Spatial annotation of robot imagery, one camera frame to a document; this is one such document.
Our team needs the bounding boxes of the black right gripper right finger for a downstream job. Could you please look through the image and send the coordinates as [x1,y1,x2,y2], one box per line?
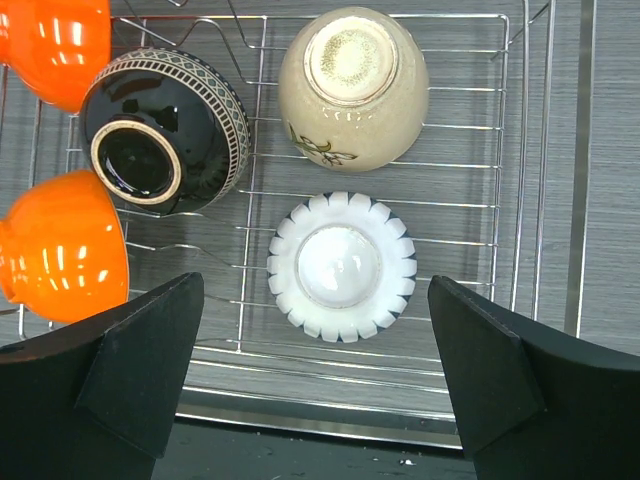
[428,276,639,479]

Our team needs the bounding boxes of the black patterned ceramic bowl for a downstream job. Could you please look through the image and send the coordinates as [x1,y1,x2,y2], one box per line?
[79,47,252,216]

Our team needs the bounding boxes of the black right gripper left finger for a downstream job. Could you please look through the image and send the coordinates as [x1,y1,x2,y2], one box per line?
[1,272,204,479]

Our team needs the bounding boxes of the beige floral ceramic bowl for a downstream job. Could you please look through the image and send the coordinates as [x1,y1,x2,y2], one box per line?
[278,6,429,172]

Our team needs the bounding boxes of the white blue-petal bowl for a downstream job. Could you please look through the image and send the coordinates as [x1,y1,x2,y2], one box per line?
[266,191,418,343]

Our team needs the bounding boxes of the clear plastic drip tray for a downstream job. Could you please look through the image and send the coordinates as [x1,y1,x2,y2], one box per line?
[176,1,597,450]

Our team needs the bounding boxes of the chrome wire dish rack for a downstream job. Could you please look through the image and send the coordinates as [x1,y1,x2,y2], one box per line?
[0,0,557,421]

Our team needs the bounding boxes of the orange bowl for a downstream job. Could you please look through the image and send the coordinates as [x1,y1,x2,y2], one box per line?
[1,0,111,114]
[1,170,129,323]

